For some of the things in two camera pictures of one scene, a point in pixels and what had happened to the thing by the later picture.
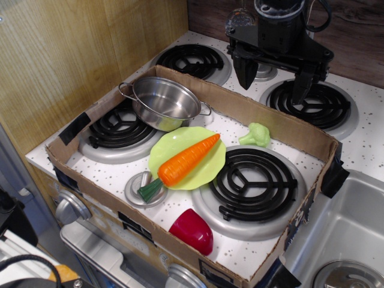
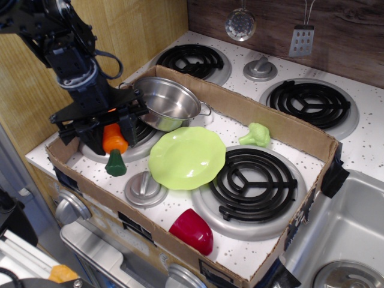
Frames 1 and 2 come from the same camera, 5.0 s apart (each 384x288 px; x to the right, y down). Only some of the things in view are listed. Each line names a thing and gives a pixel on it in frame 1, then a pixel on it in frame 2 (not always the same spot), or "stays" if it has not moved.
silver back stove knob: (265, 72) stays
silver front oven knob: (70, 208) stays
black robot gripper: (285, 41) → (92, 102)
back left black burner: (199, 60) stays
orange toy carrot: (176, 167) → (114, 141)
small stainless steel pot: (163, 104) stays
